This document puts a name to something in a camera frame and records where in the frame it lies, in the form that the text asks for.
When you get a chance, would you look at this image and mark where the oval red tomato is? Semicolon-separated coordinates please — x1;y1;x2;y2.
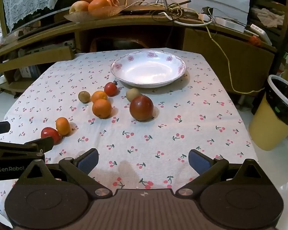
41;127;62;145

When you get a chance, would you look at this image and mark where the oval orange tangerine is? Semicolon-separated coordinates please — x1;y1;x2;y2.
55;117;71;136

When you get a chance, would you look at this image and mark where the brown kiwi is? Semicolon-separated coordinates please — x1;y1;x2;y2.
78;91;90;103

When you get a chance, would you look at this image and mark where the large orange tangerine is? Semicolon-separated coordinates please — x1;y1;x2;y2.
92;99;112;119

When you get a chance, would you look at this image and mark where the small orange tangerine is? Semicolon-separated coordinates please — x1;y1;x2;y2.
91;90;108;103

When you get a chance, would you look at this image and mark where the round red stemmed tomato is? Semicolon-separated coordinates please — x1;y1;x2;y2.
104;82;118;97

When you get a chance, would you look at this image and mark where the large dark red tomato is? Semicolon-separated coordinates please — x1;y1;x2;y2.
129;95;154;121

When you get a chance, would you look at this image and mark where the pale round kiwi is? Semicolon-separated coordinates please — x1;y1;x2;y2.
125;88;141;102

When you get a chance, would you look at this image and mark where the cherry print tablecloth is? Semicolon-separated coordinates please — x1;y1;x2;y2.
0;50;257;198

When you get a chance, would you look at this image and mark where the wooden tv cabinet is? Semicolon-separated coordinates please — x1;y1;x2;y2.
0;15;278;94

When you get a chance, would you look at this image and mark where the white floral plate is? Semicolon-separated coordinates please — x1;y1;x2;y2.
111;50;187;88

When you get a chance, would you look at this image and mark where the television with lace cover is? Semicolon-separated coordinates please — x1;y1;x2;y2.
0;0;90;39

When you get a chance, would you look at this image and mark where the leaf shaped glass tray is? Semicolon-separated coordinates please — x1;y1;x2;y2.
64;6;126;23

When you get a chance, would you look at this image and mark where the small red fruit on shelf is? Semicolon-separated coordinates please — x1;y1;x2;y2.
248;35;262;46

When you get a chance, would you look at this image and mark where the yellow apple on tray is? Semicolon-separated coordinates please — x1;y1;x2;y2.
69;1;89;14

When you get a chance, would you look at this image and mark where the front orange on tray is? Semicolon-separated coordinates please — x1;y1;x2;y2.
88;0;112;17

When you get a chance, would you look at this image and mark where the white power strip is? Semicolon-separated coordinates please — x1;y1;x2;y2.
199;14;245;33

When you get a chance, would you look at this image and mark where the white router box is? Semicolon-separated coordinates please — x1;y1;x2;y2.
244;24;272;46

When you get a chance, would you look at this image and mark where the red apple on tray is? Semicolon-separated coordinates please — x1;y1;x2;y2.
110;0;120;7

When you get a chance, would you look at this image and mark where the black flat device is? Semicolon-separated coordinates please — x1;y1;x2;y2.
120;5;162;15

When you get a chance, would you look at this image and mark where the yellow cable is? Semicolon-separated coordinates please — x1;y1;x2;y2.
173;3;266;95

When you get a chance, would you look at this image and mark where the white cable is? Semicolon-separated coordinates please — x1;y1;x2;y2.
158;11;214;27

